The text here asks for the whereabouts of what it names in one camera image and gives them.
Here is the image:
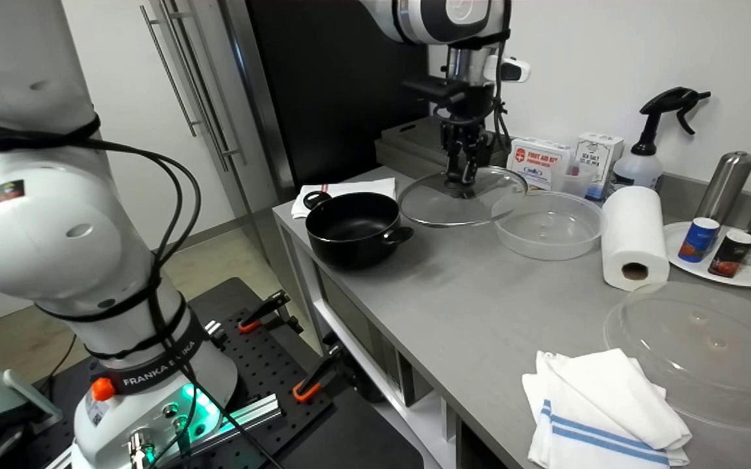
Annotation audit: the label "lower orange black clamp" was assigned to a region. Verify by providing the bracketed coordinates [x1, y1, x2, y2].
[290, 347, 344, 403]

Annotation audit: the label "black cooking pot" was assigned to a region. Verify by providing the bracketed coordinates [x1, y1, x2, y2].
[302, 190, 415, 272]

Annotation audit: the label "large clear plastic lid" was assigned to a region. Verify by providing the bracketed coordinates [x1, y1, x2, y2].
[603, 284, 751, 428]

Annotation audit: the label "clear plastic bowl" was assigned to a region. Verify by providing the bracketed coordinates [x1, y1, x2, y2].
[494, 190, 603, 261]

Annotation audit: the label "black-top spray bottle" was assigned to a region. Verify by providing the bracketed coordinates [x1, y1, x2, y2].
[610, 86, 709, 190]

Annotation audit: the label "white round plate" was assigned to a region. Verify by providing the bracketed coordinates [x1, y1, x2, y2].
[664, 221, 751, 290]

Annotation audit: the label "white paper towel roll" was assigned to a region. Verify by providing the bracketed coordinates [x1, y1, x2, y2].
[601, 186, 670, 291]

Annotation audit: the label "glass pot lid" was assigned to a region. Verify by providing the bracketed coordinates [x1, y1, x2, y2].
[399, 168, 529, 230]

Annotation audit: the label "dark red spice jar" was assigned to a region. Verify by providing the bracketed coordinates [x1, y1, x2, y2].
[709, 230, 751, 278]

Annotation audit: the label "small white carton box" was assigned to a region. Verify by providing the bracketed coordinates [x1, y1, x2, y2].
[564, 134, 623, 202]

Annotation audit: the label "red white first aid box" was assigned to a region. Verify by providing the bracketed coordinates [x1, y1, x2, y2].
[507, 135, 572, 190]

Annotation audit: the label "left steel shaker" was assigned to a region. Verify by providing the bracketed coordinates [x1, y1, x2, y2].
[696, 152, 751, 221]

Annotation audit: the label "blue spice jar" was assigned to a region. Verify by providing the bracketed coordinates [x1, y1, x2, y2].
[679, 217, 719, 263]

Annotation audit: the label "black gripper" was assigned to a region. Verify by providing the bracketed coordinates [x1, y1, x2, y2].
[405, 79, 504, 186]

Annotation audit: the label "stainless steel refrigerator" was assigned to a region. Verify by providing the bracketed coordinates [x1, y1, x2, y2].
[147, 0, 428, 213]

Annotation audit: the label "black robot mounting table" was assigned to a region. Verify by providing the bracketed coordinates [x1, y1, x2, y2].
[41, 278, 423, 469]

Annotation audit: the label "blue striped white towel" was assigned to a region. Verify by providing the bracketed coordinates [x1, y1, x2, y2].
[522, 350, 691, 469]

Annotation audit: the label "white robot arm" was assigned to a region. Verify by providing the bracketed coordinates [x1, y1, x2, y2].
[0, 0, 239, 469]

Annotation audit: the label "upper orange black clamp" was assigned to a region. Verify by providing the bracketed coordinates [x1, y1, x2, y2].
[237, 290, 302, 334]

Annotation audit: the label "dark grey stacked trays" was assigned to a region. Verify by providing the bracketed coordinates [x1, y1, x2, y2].
[375, 117, 448, 181]

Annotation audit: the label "orange black clamp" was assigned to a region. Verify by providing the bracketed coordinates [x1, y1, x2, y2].
[237, 290, 302, 334]
[290, 347, 344, 403]

